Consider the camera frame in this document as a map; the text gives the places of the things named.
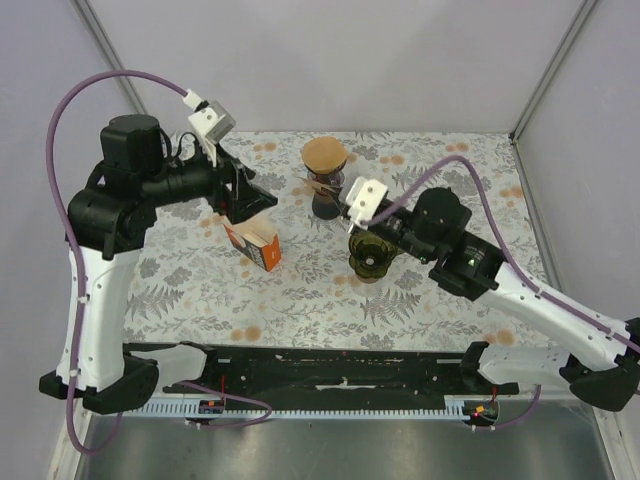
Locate right aluminium frame post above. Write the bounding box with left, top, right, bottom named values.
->
left=509, top=0, right=601, bottom=147

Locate light blue cable duct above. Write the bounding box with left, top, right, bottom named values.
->
left=124, top=394, right=470, bottom=421

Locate orange coffee filter box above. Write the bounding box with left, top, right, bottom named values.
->
left=223, top=214, right=281, bottom=272

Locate aluminium frame post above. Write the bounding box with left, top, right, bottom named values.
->
left=509, top=0, right=601, bottom=147
left=74, top=0, right=165, bottom=147

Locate brown paper coffee filter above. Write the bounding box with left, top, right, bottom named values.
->
left=301, top=136, right=348, bottom=174

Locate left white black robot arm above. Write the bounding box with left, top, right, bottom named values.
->
left=39, top=114, right=278, bottom=415

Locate left aluminium frame post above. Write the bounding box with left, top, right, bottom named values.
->
left=74, top=0, right=165, bottom=147

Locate floral patterned table mat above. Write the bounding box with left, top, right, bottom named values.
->
left=124, top=132, right=549, bottom=351

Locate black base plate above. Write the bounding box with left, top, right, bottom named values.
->
left=122, top=342, right=521, bottom=409

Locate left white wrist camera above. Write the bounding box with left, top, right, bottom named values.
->
left=183, top=89, right=236, bottom=155

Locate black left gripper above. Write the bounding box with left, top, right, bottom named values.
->
left=142, top=135, right=278, bottom=224

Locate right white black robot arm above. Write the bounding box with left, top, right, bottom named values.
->
left=349, top=180, right=639, bottom=412

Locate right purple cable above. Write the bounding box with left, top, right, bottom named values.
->
left=369, top=154, right=640, bottom=431

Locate green glass dripper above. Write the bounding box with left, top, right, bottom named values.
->
left=348, top=230, right=401, bottom=283

